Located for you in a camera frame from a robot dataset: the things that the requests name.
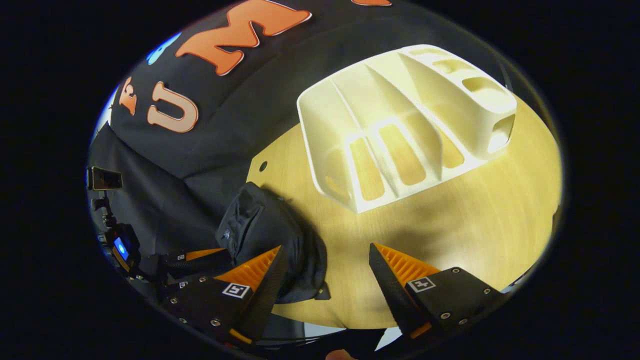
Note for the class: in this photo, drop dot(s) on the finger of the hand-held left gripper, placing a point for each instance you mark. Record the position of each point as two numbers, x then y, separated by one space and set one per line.
177 287
195 260

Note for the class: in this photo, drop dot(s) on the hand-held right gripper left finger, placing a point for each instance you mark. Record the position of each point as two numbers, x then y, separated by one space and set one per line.
265 290

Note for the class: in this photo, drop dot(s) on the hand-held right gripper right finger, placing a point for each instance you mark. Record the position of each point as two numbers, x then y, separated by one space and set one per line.
390 290

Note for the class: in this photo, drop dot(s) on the black schoolbag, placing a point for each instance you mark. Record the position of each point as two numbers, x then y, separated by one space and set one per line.
270 235

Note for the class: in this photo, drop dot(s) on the white plastic bookshelf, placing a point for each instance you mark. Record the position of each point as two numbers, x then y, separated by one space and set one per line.
350 115

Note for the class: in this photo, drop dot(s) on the black backdrop cloth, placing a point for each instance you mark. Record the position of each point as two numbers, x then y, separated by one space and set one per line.
240 120

